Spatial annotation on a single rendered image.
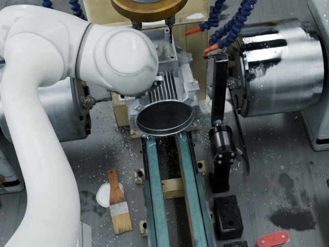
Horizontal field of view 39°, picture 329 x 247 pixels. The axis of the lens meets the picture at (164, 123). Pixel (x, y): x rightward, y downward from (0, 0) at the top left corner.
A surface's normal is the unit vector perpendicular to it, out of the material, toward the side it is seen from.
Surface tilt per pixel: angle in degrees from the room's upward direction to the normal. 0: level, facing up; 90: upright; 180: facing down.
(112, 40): 27
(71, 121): 73
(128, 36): 20
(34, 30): 12
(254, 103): 81
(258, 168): 0
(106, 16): 90
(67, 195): 44
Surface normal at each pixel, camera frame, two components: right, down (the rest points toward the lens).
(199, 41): 0.12, 0.81
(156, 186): -0.05, -0.57
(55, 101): 0.05, 0.21
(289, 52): 0.00, -0.18
